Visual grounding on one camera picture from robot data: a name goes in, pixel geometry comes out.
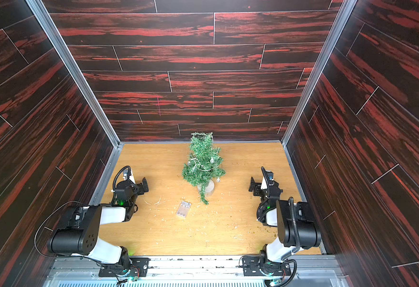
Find aluminium front rail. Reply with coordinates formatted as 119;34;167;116
44;255;350;287

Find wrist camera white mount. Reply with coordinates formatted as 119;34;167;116
123;170;135;184
261;171;273;190

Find white string lights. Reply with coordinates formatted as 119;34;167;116
185;145;226;186

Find clear glass tree base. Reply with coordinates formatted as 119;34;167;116
197;179;215;197

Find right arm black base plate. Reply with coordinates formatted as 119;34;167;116
239;255;292;277

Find small green christmas tree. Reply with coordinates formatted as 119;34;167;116
182;132;226;205

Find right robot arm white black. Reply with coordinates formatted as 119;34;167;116
242;177;321;276

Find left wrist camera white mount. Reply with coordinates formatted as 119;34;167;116
123;170;135;184

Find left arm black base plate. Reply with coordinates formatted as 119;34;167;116
98;257;150;278

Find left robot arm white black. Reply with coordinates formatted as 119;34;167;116
48;178;149;277

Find clear battery box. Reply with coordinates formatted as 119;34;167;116
176;201;191;218

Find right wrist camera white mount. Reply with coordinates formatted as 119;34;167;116
261;171;273;190

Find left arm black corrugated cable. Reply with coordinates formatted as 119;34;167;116
111;165;133;205

